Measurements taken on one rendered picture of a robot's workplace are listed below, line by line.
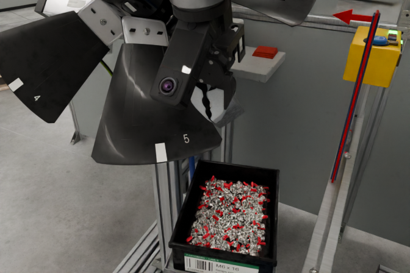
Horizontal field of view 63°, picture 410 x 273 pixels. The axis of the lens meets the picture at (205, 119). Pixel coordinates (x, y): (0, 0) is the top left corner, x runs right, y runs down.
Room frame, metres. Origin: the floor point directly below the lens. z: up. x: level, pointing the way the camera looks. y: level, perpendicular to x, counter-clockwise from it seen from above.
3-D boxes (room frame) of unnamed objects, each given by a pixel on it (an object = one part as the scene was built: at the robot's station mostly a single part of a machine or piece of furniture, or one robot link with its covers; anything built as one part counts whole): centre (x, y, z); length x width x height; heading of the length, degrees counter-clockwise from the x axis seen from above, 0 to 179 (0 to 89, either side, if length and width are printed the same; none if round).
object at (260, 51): (1.22, -0.23, 0.87); 0.08 x 0.08 x 0.02; 66
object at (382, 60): (0.77, -0.40, 1.02); 0.16 x 0.10 x 0.11; 153
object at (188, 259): (0.43, -0.05, 0.85); 0.22 x 0.17 x 0.07; 168
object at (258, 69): (1.21, -0.10, 0.85); 0.36 x 0.24 x 0.03; 63
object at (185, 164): (0.93, 0.07, 0.56); 0.19 x 0.04 x 0.04; 153
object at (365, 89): (0.77, -0.40, 0.92); 0.03 x 0.03 x 0.12; 63
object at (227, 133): (1.21, -0.10, 0.42); 0.04 x 0.04 x 0.83; 63
